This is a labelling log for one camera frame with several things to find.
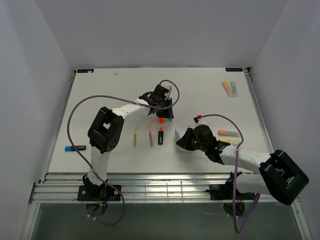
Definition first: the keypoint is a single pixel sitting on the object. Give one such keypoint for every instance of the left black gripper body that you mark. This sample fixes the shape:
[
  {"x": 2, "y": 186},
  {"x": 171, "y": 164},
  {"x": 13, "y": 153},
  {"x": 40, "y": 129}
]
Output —
[{"x": 164, "y": 110}]

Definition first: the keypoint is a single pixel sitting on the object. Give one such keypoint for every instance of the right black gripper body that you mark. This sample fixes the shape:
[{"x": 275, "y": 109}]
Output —
[{"x": 189, "y": 139}]

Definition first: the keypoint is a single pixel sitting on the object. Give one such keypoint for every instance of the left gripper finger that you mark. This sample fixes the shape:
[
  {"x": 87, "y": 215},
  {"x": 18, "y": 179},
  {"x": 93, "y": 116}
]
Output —
[
  {"x": 164, "y": 113},
  {"x": 170, "y": 110}
]

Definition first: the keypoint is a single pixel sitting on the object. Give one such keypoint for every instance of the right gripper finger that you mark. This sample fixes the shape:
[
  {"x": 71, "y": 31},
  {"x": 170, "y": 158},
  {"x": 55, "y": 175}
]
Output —
[
  {"x": 197, "y": 147},
  {"x": 185, "y": 142}
]

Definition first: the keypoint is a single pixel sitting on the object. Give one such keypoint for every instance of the orange highlighter cap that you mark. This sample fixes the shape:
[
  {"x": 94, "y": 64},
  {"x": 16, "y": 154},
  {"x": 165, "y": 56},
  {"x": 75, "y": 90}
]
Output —
[{"x": 160, "y": 121}]

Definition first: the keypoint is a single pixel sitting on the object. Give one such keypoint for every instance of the pastel coral highlighter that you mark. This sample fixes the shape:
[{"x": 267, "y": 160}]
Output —
[{"x": 228, "y": 133}]

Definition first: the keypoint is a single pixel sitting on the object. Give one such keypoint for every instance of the black orange-capped highlighter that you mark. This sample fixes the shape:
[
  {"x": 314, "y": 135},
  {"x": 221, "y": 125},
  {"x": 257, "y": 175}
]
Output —
[{"x": 160, "y": 139}]

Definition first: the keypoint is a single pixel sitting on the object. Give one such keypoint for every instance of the thin orange highlighter pen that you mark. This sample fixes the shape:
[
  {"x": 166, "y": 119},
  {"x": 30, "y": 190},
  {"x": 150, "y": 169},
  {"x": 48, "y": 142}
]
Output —
[{"x": 150, "y": 138}]

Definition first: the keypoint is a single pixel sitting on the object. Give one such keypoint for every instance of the pastel yellow highlighter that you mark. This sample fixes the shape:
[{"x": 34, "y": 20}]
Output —
[{"x": 232, "y": 142}]

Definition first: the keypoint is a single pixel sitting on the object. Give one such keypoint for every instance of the thin yellow highlighter pen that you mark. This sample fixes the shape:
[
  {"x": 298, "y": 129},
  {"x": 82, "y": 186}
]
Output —
[{"x": 135, "y": 138}]

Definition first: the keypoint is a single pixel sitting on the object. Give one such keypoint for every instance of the black blue-capped highlighter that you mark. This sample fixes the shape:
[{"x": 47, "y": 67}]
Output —
[{"x": 71, "y": 148}]

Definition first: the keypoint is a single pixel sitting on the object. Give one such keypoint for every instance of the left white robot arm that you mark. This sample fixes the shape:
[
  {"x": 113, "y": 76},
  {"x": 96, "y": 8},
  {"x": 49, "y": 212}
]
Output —
[{"x": 105, "y": 131}]

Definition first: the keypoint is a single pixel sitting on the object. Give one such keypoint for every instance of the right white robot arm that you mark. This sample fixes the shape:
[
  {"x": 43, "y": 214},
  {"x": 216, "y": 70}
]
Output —
[{"x": 274, "y": 174}]

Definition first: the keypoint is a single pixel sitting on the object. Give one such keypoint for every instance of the pastel orange highlighter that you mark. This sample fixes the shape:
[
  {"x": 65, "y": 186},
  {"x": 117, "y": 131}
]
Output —
[{"x": 227, "y": 89}]

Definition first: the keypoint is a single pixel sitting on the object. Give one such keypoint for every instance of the pastel green highlighter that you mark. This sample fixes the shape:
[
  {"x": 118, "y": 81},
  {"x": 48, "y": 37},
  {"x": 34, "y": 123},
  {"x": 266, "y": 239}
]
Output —
[{"x": 233, "y": 88}]

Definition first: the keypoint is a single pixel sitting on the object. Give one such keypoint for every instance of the left blue corner label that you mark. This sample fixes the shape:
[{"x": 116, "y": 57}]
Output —
[{"x": 85, "y": 71}]

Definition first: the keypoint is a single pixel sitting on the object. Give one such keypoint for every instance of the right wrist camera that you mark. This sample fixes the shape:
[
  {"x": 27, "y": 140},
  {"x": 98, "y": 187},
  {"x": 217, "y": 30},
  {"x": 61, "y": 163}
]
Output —
[{"x": 200, "y": 121}]

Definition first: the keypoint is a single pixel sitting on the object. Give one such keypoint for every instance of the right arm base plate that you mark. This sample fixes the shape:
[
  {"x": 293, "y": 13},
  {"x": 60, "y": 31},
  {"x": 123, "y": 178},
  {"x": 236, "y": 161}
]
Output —
[{"x": 224, "y": 192}]

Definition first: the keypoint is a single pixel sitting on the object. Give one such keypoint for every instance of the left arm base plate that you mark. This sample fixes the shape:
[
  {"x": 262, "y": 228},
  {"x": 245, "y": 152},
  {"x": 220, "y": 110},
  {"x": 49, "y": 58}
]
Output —
[{"x": 105, "y": 193}]

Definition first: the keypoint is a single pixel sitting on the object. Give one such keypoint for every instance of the aluminium frame rails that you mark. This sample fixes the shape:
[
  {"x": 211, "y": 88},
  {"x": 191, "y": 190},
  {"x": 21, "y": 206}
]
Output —
[{"x": 136, "y": 188}]

